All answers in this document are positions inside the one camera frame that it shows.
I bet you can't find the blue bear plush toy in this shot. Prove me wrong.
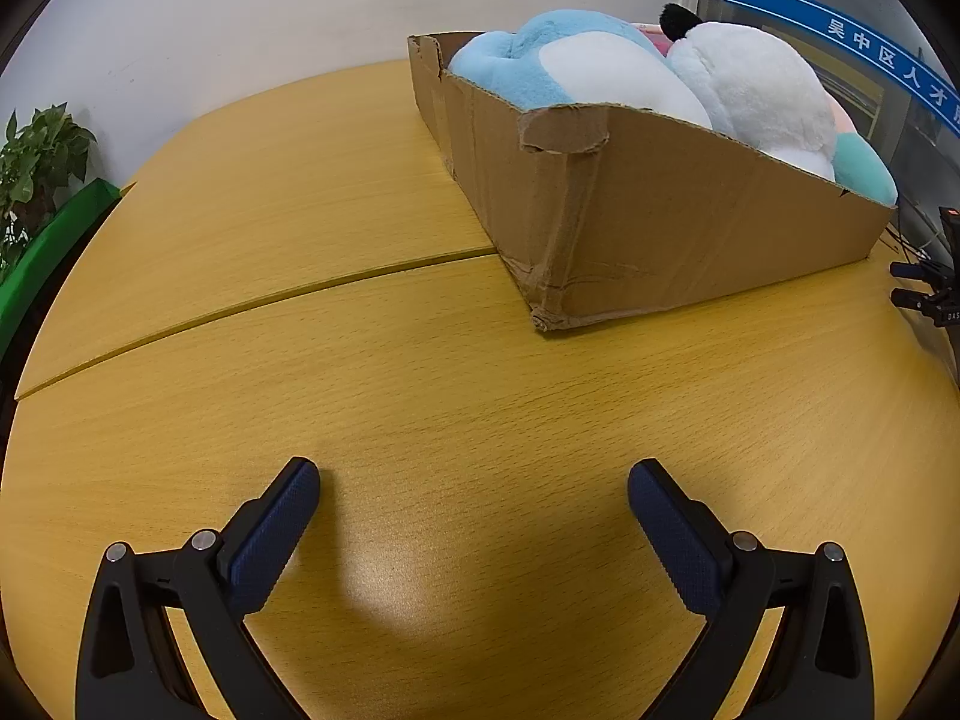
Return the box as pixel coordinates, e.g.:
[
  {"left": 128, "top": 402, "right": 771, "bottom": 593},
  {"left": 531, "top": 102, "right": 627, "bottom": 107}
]
[{"left": 448, "top": 10, "right": 715, "bottom": 128}]

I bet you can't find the teal and pink pig plush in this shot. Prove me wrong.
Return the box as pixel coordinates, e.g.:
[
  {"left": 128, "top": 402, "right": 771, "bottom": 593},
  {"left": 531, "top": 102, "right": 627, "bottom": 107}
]
[{"left": 829, "top": 94, "right": 899, "bottom": 205}]

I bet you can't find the green leafy potted plant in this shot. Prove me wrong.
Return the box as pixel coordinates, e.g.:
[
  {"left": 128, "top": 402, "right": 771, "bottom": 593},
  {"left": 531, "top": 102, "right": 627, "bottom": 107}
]
[{"left": 0, "top": 106, "right": 98, "bottom": 271}]

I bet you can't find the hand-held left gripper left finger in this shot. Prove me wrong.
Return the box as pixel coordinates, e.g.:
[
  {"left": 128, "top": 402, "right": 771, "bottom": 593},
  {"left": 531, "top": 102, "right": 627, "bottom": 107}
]
[{"left": 75, "top": 456, "right": 323, "bottom": 720}]

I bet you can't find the beige shelf unit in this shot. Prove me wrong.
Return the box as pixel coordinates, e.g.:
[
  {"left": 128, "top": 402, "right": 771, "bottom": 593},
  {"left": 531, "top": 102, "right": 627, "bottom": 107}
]
[{"left": 814, "top": 41, "right": 912, "bottom": 140}]

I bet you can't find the blue window banner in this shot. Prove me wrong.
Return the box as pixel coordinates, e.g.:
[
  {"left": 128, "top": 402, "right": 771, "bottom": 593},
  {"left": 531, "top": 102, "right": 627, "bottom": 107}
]
[{"left": 724, "top": 0, "right": 960, "bottom": 137}]

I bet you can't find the white panda plush toy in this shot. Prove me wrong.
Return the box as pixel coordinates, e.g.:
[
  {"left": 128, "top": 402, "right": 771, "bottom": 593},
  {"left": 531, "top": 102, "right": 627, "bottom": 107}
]
[{"left": 660, "top": 4, "right": 841, "bottom": 182}]

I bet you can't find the brown cardboard box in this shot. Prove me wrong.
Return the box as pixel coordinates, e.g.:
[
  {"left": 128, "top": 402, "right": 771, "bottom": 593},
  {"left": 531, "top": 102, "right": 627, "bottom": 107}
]
[{"left": 407, "top": 31, "right": 899, "bottom": 332}]

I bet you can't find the green planter box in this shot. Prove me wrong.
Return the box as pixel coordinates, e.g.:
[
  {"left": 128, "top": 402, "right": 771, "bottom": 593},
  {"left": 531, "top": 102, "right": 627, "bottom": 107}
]
[{"left": 0, "top": 178, "right": 125, "bottom": 346}]

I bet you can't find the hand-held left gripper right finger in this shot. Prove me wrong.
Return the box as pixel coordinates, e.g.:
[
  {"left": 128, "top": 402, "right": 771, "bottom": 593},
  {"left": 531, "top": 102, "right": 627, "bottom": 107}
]
[{"left": 627, "top": 457, "right": 877, "bottom": 720}]

